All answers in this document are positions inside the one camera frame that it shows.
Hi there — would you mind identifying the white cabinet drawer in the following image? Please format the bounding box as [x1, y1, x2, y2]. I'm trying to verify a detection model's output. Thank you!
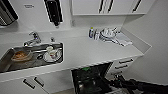
[108, 63, 134, 72]
[112, 56, 138, 66]

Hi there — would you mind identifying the green bowl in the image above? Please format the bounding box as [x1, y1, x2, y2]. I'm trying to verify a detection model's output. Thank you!
[81, 67, 91, 72]

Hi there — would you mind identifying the grey paper towel dispenser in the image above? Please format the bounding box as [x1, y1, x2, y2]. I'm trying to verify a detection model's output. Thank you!
[0, 0, 20, 28]

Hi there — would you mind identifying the white wall cabinet door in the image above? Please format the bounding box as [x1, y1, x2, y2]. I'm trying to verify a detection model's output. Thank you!
[71, 0, 105, 16]
[102, 0, 135, 15]
[130, 0, 157, 15]

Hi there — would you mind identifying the orange bowl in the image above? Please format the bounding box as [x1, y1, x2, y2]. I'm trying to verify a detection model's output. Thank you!
[11, 49, 34, 62]

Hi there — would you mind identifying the small clear bottle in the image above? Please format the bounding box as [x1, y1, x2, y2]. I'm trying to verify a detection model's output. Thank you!
[94, 29, 100, 40]

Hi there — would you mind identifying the blue dish soap bottle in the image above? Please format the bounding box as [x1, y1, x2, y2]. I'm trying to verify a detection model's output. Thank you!
[88, 27, 95, 40]

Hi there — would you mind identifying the small chrome sink fixture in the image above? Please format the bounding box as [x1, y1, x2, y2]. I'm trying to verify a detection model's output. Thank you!
[50, 36, 56, 43]

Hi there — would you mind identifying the black wall soap dispenser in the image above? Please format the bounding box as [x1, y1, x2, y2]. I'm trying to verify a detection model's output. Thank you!
[43, 0, 64, 27]

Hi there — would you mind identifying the stainless steel sink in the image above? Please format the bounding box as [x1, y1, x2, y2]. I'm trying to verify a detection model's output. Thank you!
[0, 42, 65, 74]

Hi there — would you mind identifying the white plate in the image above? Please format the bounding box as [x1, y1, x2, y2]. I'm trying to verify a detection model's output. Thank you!
[43, 50, 63, 64]

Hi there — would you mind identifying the stainless steel dishwasher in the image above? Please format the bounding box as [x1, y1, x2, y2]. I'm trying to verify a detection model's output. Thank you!
[70, 62, 116, 94]

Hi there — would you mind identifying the chrome sink faucet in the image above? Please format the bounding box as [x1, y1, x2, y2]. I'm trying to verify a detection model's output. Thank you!
[22, 31, 42, 48]

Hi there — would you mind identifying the small wall label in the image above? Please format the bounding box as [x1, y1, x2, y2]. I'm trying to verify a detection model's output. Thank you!
[23, 3, 35, 9]

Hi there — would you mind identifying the white base cabinet door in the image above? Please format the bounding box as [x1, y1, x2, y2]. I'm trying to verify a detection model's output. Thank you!
[0, 79, 38, 94]
[32, 70, 74, 94]

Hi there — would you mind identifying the white cup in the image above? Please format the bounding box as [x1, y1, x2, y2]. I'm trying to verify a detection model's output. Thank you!
[102, 28, 110, 37]
[109, 27, 119, 36]

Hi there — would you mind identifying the white wall outlet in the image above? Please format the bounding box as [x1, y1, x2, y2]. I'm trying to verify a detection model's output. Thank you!
[70, 18, 76, 28]

